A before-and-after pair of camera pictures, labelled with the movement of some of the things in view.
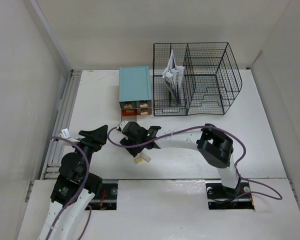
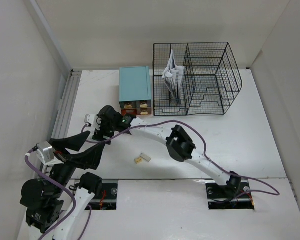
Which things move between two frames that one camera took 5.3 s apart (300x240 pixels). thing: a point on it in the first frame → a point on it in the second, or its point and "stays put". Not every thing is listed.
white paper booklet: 173,75 stays put
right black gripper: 134,151 → 99,134
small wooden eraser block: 138,160 stays put
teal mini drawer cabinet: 134,90 stays put
